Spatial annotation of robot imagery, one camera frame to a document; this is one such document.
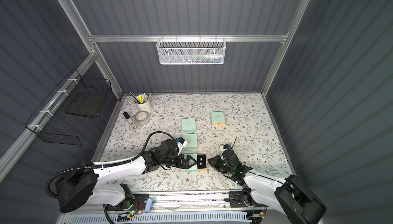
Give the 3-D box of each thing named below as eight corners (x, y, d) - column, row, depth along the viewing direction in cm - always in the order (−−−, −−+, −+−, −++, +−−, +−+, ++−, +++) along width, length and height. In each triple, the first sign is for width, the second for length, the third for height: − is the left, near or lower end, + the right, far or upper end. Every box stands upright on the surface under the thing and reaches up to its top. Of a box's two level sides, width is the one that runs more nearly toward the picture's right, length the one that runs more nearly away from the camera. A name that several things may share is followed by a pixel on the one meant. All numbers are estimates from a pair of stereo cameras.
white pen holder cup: (140, 115, 109) (135, 105, 101) (139, 105, 115) (135, 95, 107) (151, 112, 110) (148, 103, 102) (151, 102, 116) (147, 93, 108)
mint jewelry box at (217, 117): (211, 125, 105) (211, 122, 102) (210, 114, 111) (211, 111, 108) (224, 125, 105) (225, 122, 102) (223, 113, 111) (224, 111, 108)
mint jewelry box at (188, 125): (181, 132, 101) (180, 129, 98) (182, 120, 107) (182, 117, 104) (195, 132, 101) (195, 129, 98) (195, 120, 107) (195, 117, 104)
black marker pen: (134, 131, 102) (132, 126, 98) (125, 117, 109) (122, 113, 105) (138, 128, 103) (135, 124, 99) (129, 115, 110) (126, 111, 106)
